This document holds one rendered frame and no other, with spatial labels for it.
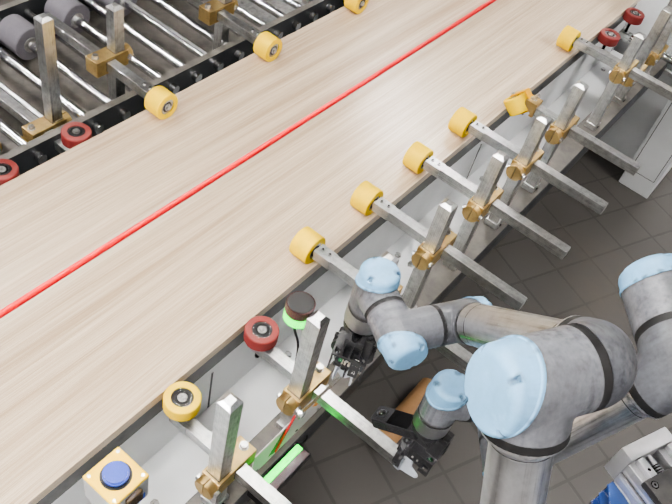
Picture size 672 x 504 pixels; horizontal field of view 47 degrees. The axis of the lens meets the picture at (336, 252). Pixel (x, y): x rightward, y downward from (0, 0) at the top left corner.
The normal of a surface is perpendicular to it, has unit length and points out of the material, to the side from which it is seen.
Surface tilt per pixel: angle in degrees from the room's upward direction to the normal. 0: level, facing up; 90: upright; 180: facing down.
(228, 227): 0
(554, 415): 67
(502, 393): 83
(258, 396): 0
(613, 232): 0
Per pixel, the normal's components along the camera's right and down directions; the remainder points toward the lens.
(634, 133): -0.61, 0.50
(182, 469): 0.18, -0.65
